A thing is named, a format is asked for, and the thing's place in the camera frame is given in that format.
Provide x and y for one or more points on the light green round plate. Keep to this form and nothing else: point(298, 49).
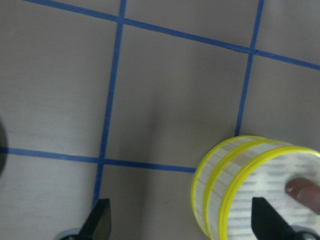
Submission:
point(3, 147)

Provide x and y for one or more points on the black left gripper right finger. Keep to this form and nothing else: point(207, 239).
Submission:
point(266, 222)

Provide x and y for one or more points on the yellow steamer bottom layer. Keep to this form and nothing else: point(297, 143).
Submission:
point(200, 182)

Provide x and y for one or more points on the yellow steamer top layer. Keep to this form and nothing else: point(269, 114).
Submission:
point(256, 169)

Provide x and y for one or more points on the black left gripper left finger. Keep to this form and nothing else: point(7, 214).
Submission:
point(98, 224)

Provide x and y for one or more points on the yellow steamer layer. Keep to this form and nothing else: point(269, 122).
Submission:
point(256, 169)
point(200, 182)

